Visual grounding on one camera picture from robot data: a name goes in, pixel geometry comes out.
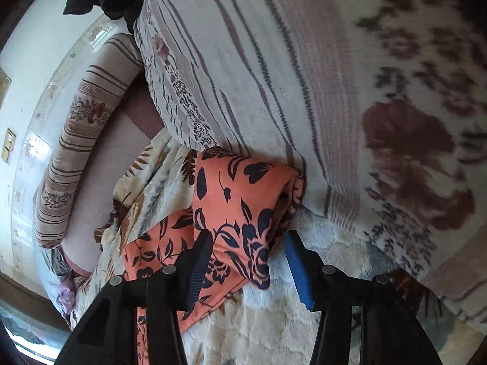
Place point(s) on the striped floral bolster pillow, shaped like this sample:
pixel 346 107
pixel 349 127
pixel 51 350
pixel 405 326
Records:
pixel 118 62

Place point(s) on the orange black floral garment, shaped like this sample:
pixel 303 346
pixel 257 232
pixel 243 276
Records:
pixel 245 203

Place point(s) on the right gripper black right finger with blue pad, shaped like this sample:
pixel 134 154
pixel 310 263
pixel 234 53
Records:
pixel 389 332

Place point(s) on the grey crumpled cloth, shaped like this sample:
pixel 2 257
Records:
pixel 55 262

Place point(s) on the purple small garment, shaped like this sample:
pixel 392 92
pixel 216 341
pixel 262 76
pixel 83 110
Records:
pixel 66 296

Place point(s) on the cream leaf-pattern fleece blanket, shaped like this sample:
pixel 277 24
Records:
pixel 252 326

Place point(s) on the pink quilted mattress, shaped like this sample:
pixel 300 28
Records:
pixel 129 129

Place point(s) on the stained glass window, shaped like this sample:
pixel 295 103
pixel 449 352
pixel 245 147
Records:
pixel 39 333

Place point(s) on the wall light switch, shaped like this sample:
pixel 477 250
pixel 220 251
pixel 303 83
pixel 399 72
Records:
pixel 8 145

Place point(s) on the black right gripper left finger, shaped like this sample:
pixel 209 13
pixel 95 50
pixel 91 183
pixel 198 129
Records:
pixel 106 334

